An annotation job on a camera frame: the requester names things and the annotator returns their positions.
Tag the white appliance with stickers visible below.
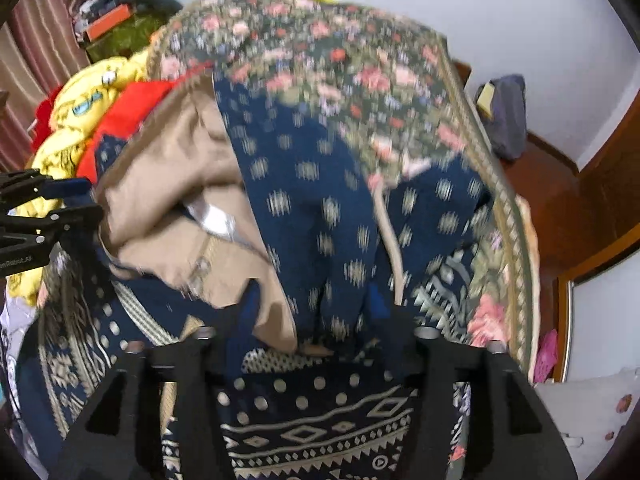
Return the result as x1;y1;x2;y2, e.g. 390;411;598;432
535;367;640;480

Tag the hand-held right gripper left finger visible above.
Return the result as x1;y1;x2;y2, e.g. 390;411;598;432
50;327;236;480

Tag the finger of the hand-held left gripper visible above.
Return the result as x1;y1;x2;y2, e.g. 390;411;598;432
0;204;106;256
0;170;93;211

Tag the orange-red garment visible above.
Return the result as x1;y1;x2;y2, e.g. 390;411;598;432
75;62;216;186

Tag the orange box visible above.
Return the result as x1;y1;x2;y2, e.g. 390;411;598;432
82;4;133;43

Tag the floral blanket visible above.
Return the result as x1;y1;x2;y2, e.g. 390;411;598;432
145;0;543;480

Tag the white wardrobe sliding door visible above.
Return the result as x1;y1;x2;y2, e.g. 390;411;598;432
557;250;640;383

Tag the grey backpack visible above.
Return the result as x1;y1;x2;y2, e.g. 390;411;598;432
475;74;528;161

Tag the yellow cartoon fleece garment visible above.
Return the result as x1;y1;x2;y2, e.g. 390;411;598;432
7;55;151;306

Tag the wooden bed frame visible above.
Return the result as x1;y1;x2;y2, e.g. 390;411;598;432
452;60;473;91

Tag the striped curtain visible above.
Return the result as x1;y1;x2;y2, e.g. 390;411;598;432
0;0;93;171

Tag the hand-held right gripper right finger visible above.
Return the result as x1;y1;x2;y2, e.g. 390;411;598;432
387;305;581;480

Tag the yellow pouch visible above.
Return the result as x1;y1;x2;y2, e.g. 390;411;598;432
475;82;496;113

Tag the green cloth covered cabinet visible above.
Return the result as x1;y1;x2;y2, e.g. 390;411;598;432
85;12;168;66

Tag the navy patterned hooded jacket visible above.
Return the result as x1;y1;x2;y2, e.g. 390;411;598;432
15;70;501;480

